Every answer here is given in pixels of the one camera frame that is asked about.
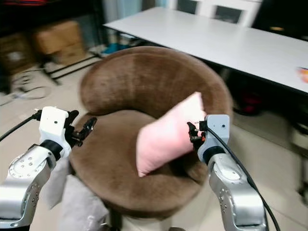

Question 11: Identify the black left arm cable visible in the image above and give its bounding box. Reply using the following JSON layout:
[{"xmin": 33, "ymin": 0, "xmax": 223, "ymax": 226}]
[{"xmin": 0, "ymin": 112, "xmax": 42, "ymax": 142}]

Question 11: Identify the white chair with dark back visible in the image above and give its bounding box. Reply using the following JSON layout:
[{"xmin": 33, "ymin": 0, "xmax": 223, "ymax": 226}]
[{"xmin": 166, "ymin": 0, "xmax": 263, "ymax": 27}]

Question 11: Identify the grey blue curtain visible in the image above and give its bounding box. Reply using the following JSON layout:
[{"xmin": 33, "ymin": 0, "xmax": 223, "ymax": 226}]
[{"xmin": 104, "ymin": 0, "xmax": 155, "ymax": 23}]

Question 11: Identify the black metal storage rack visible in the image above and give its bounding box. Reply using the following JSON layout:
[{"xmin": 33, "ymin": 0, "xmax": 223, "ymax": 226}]
[{"xmin": 0, "ymin": 0, "xmax": 105, "ymax": 92}]

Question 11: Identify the grey fabric cushion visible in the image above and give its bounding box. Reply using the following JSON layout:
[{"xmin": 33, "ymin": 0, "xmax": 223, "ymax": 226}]
[{"xmin": 46, "ymin": 158, "xmax": 109, "ymax": 231}]

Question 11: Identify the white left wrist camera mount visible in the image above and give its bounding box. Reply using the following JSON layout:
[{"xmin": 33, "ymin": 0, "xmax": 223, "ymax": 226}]
[{"xmin": 38, "ymin": 106, "xmax": 69, "ymax": 160}]

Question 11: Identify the red object under table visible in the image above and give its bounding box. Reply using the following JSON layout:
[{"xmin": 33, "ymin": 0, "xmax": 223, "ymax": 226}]
[{"xmin": 240, "ymin": 90, "xmax": 266, "ymax": 116}]

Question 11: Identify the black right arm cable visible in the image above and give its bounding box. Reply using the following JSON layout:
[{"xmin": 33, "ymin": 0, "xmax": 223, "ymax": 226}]
[{"xmin": 204, "ymin": 125, "xmax": 281, "ymax": 231}]

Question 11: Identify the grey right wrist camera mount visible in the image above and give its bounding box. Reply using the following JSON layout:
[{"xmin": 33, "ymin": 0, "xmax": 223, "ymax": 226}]
[{"xmin": 197, "ymin": 115, "xmax": 231, "ymax": 164}]

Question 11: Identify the large brown cardboard box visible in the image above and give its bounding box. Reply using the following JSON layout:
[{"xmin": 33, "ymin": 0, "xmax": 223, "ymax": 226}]
[{"xmin": 35, "ymin": 20, "xmax": 86, "ymax": 66}]

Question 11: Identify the dark brown cardboard box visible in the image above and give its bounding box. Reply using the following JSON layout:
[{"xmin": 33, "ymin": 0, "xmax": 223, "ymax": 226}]
[{"xmin": 0, "ymin": 33, "xmax": 30, "ymax": 74}]

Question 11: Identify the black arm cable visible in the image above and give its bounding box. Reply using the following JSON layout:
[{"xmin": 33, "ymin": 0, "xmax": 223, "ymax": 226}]
[
  {"xmin": 204, "ymin": 125, "xmax": 281, "ymax": 231},
  {"xmin": 0, "ymin": 112, "xmax": 42, "ymax": 142}
]

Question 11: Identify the brown round plush sofa chair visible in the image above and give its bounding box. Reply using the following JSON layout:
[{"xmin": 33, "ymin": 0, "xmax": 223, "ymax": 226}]
[{"xmin": 69, "ymin": 46, "xmax": 234, "ymax": 220}]

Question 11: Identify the grey cable bundle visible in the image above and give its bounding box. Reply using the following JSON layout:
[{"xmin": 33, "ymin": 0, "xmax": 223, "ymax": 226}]
[{"xmin": 9, "ymin": 71, "xmax": 52, "ymax": 100}]

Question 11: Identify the small orange object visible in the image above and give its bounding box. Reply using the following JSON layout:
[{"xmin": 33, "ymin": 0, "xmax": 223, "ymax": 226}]
[{"xmin": 297, "ymin": 67, "xmax": 308, "ymax": 84}]

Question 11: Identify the pink pillow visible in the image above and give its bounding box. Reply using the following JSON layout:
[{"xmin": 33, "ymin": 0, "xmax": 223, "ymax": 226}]
[{"xmin": 136, "ymin": 91, "xmax": 206, "ymax": 177}]

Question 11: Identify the white long table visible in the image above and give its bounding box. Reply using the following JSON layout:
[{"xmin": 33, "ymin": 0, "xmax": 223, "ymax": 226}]
[{"xmin": 104, "ymin": 7, "xmax": 308, "ymax": 95}]

